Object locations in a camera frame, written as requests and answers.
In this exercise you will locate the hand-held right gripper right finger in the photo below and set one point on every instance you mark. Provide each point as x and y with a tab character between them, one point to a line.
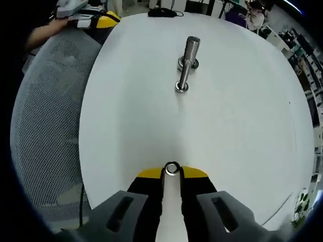
214	221

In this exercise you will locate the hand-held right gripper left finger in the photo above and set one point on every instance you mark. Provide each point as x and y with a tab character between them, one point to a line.
118	221

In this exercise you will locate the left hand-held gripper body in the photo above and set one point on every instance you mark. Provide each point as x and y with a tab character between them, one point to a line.
70	6

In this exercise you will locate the small silver metal washer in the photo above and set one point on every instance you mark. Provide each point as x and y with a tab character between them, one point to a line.
167	171

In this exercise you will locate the thick threaded steel stud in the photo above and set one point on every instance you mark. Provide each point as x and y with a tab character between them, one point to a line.
191	48

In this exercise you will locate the thin threaded steel stud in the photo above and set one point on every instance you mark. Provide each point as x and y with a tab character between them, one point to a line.
184	73

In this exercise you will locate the large black metal washer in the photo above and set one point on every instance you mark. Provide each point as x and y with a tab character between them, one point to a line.
197	64

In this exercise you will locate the small black metal washer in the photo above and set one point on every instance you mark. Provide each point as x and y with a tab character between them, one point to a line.
186	87

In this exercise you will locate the black pouch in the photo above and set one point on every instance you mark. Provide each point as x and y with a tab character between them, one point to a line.
161	12

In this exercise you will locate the grey mesh office chair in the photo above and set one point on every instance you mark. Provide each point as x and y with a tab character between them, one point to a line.
50	131

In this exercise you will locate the shelf with white storage boxes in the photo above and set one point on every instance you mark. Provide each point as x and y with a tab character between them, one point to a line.
306	70

